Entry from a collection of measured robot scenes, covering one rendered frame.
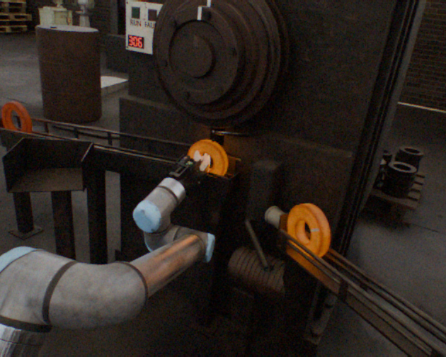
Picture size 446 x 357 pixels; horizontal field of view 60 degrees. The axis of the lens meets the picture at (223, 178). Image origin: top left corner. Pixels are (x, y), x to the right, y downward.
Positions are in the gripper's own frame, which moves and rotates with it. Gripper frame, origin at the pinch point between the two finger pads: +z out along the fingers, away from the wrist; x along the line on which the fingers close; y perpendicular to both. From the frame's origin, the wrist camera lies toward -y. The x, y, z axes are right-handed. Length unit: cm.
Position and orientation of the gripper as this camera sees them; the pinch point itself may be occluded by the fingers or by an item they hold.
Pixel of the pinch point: (207, 159)
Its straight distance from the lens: 140.9
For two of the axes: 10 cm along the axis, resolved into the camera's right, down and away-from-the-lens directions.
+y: -0.5, -7.6, -6.5
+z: 4.9, -5.9, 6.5
